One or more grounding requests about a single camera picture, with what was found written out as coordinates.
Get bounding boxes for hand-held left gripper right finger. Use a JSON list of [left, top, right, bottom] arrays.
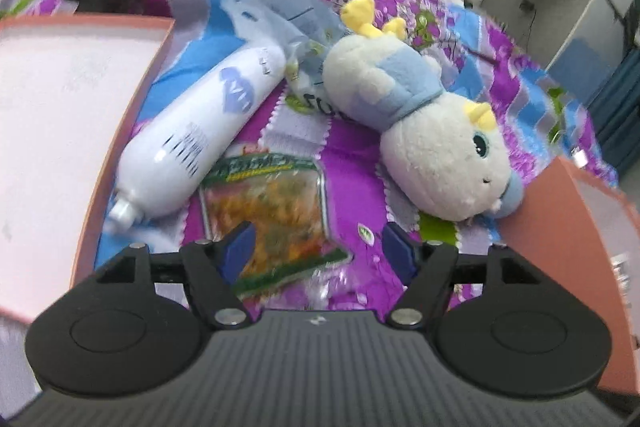
[[382, 224, 544, 329]]

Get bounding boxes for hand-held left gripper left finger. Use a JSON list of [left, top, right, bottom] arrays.
[[95, 222, 259, 329]]

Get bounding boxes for green-edged snack packet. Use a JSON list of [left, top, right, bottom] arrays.
[[198, 150, 354, 301]]

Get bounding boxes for pink cardboard box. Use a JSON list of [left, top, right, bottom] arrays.
[[499, 156, 640, 399]]

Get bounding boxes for grey and blue plush toy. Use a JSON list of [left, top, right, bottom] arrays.
[[322, 0, 526, 222]]

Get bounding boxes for white spray bottle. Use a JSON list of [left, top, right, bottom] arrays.
[[108, 44, 289, 233]]

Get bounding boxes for pink box lid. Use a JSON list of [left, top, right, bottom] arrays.
[[0, 14, 176, 326]]

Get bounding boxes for blue padded board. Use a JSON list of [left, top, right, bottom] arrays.
[[544, 37, 601, 78]]

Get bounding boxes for blue curtain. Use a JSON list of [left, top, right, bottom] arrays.
[[587, 56, 640, 174]]

